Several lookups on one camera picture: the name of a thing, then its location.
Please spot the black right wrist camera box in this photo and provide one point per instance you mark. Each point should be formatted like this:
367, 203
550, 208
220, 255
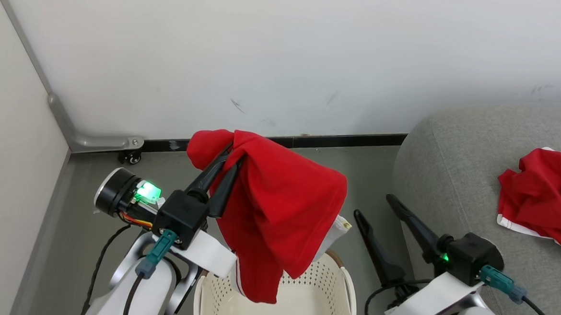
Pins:
474, 256

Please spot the beige perforated laundry basket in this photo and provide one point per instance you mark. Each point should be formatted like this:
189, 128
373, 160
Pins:
321, 299

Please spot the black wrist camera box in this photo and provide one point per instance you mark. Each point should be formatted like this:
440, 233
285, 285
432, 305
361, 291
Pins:
181, 217
474, 256

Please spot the small black caster wheel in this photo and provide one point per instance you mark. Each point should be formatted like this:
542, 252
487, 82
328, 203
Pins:
130, 158

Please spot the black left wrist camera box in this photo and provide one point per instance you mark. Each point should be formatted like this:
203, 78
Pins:
181, 217

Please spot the red garment with white trim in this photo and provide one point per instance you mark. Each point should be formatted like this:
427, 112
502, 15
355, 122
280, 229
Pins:
547, 195
278, 200

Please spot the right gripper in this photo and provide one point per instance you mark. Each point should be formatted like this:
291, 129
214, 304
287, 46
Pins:
426, 299

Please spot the grey metal wall rail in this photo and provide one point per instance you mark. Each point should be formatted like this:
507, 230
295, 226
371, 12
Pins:
94, 143

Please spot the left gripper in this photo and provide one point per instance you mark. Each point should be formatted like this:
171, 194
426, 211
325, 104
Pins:
115, 192

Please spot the black baseboard strip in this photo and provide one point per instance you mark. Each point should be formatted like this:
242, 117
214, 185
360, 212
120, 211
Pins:
334, 140

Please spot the grey fabric sofa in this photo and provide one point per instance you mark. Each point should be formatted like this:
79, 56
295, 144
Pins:
452, 176

